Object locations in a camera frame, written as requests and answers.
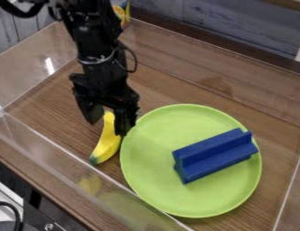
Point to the blue T-shaped block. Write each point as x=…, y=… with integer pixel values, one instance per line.
x=213, y=154

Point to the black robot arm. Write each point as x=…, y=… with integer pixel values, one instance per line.
x=92, y=23

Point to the green round plate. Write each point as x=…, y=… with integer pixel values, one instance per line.
x=164, y=130

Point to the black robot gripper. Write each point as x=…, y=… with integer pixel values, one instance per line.
x=102, y=86

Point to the yellow toy banana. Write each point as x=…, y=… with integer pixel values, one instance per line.
x=109, y=141

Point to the clear acrylic enclosure wall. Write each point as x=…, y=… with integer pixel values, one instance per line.
x=186, y=68

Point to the yellow and blue can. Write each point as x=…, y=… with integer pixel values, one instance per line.
x=122, y=9

